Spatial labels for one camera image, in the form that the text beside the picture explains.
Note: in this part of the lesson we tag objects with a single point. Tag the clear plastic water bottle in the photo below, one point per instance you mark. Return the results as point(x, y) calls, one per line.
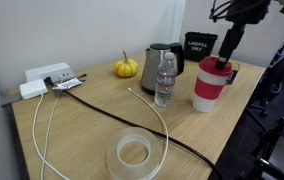
point(165, 83)

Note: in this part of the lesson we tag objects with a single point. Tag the white cup with red sleeve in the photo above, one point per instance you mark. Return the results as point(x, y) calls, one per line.
point(208, 90)

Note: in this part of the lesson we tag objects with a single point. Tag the clear tape roll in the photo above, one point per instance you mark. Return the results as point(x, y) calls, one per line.
point(115, 160)

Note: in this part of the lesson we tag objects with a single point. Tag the white power adapter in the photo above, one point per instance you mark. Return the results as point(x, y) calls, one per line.
point(33, 89)

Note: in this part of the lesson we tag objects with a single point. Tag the white paper packet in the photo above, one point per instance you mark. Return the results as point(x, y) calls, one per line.
point(68, 84)

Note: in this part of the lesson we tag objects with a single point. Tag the Spam meat can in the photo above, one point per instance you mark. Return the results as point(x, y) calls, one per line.
point(234, 71)

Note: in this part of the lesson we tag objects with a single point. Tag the small yellow pumpkin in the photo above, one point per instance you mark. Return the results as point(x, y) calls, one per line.
point(126, 68)

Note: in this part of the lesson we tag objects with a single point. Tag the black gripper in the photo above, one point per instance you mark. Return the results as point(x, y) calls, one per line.
point(248, 11)

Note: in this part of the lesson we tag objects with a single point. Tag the red plastic cup lid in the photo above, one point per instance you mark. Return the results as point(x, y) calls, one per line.
point(210, 66)

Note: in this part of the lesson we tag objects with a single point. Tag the white power strip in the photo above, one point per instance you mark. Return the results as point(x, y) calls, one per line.
point(47, 71)

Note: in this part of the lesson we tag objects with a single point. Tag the stainless steel electric kettle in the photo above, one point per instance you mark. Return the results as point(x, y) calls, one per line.
point(150, 70)

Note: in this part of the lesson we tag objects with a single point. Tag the black landfill bin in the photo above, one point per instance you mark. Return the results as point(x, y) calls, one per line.
point(200, 48)

